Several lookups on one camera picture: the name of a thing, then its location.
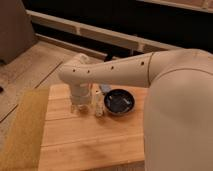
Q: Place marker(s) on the clear gripper finger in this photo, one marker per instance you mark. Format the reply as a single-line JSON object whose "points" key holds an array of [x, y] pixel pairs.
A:
{"points": [[73, 108], [88, 107]]}

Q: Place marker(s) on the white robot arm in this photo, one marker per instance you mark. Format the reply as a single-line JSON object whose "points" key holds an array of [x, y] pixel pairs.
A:
{"points": [[178, 109]]}

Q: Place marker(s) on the beige cabinet corner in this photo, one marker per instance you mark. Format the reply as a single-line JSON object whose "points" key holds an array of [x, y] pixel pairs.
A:
{"points": [[16, 32]]}

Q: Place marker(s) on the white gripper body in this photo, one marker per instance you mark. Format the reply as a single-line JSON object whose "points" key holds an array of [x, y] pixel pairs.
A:
{"points": [[80, 94]]}

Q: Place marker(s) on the black round bowl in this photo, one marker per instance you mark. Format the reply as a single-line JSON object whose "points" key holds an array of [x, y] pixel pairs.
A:
{"points": [[118, 102]]}

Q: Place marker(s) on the wooden board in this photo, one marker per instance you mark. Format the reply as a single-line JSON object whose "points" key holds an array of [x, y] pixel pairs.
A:
{"points": [[77, 142]]}

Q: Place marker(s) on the yellow cloth mat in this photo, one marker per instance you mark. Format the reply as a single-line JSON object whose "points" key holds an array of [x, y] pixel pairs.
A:
{"points": [[21, 150]]}

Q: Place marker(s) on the blue object behind bowl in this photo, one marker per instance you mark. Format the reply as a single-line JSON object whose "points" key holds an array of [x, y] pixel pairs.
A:
{"points": [[105, 88]]}

